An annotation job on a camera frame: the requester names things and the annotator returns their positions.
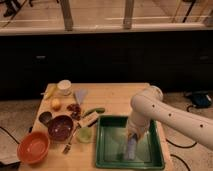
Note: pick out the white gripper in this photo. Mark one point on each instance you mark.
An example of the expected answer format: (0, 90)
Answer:
(137, 125)

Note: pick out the blue-grey sponge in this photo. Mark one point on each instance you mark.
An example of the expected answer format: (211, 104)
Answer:
(130, 148)

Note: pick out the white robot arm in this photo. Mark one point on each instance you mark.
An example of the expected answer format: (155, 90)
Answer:
(148, 105)

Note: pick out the green plastic tray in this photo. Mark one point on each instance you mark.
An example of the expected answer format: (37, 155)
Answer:
(114, 151)

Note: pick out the green cucumber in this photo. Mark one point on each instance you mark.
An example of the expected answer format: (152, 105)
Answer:
(98, 110)

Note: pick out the white rectangular block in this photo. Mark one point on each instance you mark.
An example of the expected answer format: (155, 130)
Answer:
(89, 119)

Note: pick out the light green cup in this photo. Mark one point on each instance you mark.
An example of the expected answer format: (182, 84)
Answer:
(84, 135)

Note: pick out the dark red grape bunch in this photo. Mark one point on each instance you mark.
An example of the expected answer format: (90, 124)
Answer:
(75, 110)

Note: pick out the grey-blue cone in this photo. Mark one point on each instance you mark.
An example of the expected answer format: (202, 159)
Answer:
(80, 95)

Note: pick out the blue-black device on floor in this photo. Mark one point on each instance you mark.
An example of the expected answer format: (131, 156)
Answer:
(199, 99)

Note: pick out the dark cabinet counter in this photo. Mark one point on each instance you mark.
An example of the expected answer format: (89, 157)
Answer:
(175, 60)

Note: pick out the dark purple bowl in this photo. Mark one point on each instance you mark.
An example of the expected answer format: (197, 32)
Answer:
(60, 128)

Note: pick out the white cup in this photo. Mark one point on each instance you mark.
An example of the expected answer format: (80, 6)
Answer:
(64, 87)

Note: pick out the small dark cup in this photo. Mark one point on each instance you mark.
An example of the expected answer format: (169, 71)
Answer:
(45, 117)

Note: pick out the yellow banana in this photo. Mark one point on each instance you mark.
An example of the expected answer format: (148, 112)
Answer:
(48, 93)

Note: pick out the orange bowl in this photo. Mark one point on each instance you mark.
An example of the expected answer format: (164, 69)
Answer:
(33, 148)

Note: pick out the fork with wooden handle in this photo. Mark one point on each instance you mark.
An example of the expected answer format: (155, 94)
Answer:
(68, 145)

